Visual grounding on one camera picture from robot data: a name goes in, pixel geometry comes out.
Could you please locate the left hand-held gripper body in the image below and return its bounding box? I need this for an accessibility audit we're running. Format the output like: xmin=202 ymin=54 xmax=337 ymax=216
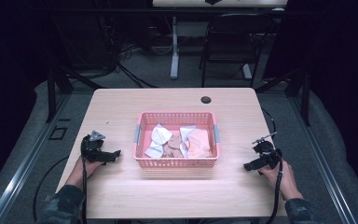
xmin=80 ymin=130 xmax=107 ymax=163

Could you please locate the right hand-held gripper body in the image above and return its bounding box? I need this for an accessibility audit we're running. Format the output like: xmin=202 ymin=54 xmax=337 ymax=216
xmin=251 ymin=131 xmax=283 ymax=171

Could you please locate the person's left hand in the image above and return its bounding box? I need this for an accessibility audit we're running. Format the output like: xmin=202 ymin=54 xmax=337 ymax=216
xmin=65 ymin=154 xmax=106 ymax=189

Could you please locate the person's right hand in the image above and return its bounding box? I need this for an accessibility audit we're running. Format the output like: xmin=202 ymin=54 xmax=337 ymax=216
xmin=258 ymin=158 xmax=304 ymax=202

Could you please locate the white and blue cloth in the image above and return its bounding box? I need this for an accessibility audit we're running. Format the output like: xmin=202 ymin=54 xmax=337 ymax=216
xmin=178 ymin=124 xmax=198 ymax=159
xmin=144 ymin=123 xmax=173 ymax=160

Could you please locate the pink cloth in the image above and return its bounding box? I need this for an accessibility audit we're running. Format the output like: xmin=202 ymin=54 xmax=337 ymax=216
xmin=186 ymin=128 xmax=214 ymax=159

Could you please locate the brown cloth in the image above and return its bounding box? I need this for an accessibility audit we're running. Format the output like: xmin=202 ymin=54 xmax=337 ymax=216
xmin=161 ymin=133 xmax=186 ymax=159

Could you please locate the pink plastic basket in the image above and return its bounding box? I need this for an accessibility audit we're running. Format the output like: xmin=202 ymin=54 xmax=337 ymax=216
xmin=132 ymin=111 xmax=222 ymax=171

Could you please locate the black metal stand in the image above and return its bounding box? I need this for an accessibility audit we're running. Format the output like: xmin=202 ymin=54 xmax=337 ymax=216
xmin=45 ymin=64 xmax=104 ymax=124
xmin=255 ymin=66 xmax=311 ymax=127

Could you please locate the white desk foot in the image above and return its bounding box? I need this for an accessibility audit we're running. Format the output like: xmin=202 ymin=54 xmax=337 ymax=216
xmin=241 ymin=63 xmax=254 ymax=80

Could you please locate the black folding chair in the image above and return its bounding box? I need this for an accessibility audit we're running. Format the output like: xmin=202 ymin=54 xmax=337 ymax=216
xmin=198 ymin=12 xmax=276 ymax=89

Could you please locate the white desk leg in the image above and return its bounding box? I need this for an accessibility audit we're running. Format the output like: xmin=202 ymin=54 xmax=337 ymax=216
xmin=169 ymin=15 xmax=181 ymax=80

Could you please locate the black cable behind table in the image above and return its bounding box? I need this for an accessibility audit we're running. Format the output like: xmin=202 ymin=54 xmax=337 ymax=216
xmin=260 ymin=106 xmax=278 ymax=139

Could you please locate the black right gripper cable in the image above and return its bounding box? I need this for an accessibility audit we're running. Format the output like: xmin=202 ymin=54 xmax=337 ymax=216
xmin=264 ymin=150 xmax=285 ymax=224

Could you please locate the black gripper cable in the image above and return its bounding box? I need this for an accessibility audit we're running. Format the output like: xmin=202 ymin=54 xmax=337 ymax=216
xmin=79 ymin=136 xmax=90 ymax=224
xmin=264 ymin=150 xmax=285 ymax=224

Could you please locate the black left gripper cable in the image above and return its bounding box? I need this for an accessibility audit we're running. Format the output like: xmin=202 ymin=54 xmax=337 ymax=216
xmin=79 ymin=136 xmax=90 ymax=224

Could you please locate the aluminium floor rail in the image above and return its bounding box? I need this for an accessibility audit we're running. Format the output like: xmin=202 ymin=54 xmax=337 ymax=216
xmin=0 ymin=92 xmax=72 ymax=224
xmin=288 ymin=96 xmax=358 ymax=224

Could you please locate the black floor cable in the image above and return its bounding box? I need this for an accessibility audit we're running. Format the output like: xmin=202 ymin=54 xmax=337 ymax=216
xmin=32 ymin=155 xmax=71 ymax=222

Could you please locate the tangle of black cables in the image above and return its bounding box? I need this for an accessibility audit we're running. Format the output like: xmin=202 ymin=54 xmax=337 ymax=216
xmin=99 ymin=12 xmax=159 ymax=90

